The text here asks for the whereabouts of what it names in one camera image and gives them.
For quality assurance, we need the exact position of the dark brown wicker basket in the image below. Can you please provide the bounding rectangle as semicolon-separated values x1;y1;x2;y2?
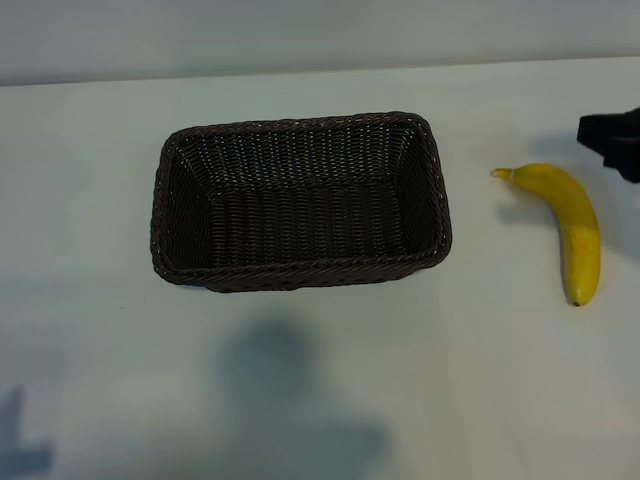
149;110;454;295

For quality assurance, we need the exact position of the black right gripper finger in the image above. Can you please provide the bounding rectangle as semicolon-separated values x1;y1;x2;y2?
577;106;640;151
602;142;640;185

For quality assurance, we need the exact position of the yellow banana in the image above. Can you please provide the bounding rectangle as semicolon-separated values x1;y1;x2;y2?
489;162;602;308

